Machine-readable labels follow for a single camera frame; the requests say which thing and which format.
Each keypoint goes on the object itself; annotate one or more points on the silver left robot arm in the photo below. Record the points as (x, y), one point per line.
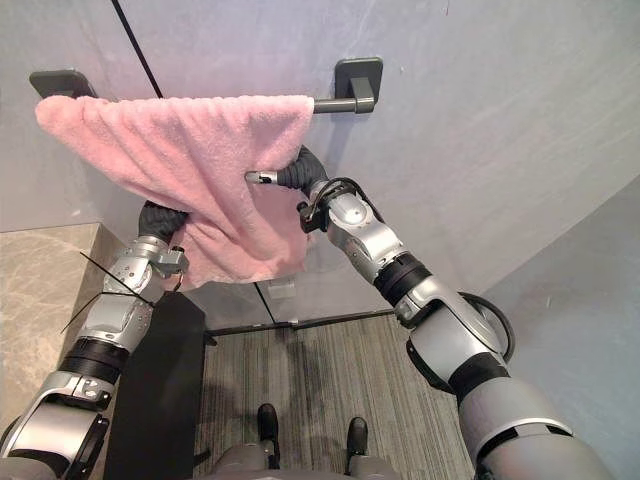
(90, 345)

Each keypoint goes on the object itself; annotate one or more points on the marble countertop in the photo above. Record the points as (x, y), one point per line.
(40, 305)

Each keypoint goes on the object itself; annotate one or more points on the dark robot foot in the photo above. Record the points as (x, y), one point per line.
(357, 440)
(267, 430)

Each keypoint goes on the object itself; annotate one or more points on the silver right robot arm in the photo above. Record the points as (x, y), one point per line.
(440, 325)

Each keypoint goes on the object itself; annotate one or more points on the dark grey towel bar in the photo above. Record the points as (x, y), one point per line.
(358, 85)

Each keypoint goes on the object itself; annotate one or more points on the dark right robot foot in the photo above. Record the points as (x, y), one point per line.
(357, 440)

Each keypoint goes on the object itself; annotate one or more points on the pink terry towel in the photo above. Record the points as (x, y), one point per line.
(185, 165)

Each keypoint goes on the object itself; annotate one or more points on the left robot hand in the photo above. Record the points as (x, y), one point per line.
(158, 221)

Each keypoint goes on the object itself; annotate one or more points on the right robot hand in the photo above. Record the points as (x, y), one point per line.
(300, 172)

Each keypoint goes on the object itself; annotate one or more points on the dark left robot foot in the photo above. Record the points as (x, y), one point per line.
(267, 430)

